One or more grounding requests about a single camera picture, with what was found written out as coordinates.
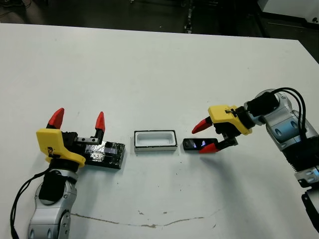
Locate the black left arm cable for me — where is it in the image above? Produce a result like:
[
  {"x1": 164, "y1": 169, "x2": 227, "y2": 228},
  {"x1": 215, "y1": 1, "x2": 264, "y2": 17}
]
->
[{"x1": 9, "y1": 169, "x2": 52, "y2": 239}]

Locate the white camera box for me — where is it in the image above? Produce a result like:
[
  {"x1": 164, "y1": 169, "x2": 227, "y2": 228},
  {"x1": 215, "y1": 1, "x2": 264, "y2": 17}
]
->
[{"x1": 134, "y1": 129, "x2": 178, "y2": 152}]

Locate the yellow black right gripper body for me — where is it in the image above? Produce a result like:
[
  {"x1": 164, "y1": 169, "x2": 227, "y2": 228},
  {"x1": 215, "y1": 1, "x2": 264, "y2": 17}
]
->
[{"x1": 208, "y1": 105, "x2": 253, "y2": 148}]

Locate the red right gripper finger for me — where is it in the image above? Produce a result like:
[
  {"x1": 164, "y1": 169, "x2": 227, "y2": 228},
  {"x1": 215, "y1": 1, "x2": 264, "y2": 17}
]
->
[
  {"x1": 199, "y1": 138, "x2": 229, "y2": 154},
  {"x1": 191, "y1": 117, "x2": 214, "y2": 134}
]

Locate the black camera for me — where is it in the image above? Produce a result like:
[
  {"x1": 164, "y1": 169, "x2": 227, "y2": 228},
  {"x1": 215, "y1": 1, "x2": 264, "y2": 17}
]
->
[{"x1": 182, "y1": 138, "x2": 220, "y2": 152}]

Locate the glossy black box lid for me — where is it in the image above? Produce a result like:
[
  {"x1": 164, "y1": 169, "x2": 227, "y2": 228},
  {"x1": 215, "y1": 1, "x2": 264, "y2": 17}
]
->
[{"x1": 84, "y1": 140, "x2": 127, "y2": 170}]

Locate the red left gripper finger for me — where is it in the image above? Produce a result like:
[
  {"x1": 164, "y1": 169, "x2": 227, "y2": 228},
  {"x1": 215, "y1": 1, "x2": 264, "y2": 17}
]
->
[
  {"x1": 46, "y1": 108, "x2": 65, "y2": 130},
  {"x1": 91, "y1": 111, "x2": 106, "y2": 144}
]

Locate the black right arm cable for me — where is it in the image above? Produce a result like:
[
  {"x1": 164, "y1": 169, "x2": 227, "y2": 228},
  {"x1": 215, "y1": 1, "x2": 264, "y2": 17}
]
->
[{"x1": 270, "y1": 87, "x2": 310, "y2": 141}]

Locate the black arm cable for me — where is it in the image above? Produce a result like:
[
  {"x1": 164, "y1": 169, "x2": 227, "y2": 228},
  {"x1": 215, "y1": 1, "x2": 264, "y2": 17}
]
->
[
  {"x1": 9, "y1": 169, "x2": 52, "y2": 239},
  {"x1": 270, "y1": 87, "x2": 310, "y2": 141}
]

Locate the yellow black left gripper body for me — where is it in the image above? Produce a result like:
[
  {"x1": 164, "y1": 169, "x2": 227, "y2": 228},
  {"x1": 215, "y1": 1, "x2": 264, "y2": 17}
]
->
[{"x1": 36, "y1": 128, "x2": 99, "y2": 167}]

